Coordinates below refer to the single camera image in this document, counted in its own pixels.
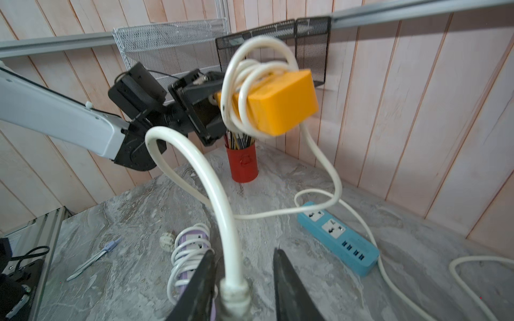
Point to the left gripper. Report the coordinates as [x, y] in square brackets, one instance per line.
[194, 108]

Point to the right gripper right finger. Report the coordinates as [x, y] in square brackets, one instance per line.
[291, 297]

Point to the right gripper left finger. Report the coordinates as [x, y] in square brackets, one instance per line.
[197, 301]

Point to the teal power strip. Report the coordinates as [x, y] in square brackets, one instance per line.
[355, 251]

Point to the orange power strip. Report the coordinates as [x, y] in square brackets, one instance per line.
[280, 102]

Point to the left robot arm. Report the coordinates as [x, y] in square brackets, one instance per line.
[136, 92]

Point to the purple power strip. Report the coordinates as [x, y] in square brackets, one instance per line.
[191, 245]

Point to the bundle of pencils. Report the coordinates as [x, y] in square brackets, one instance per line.
[237, 141]

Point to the red pencil cup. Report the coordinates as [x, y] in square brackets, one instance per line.
[243, 164]

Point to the white wire mesh shelf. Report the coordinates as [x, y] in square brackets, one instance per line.
[170, 50]

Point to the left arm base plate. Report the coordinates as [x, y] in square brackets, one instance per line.
[19, 288]

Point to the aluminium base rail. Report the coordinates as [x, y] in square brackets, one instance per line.
[43, 231]

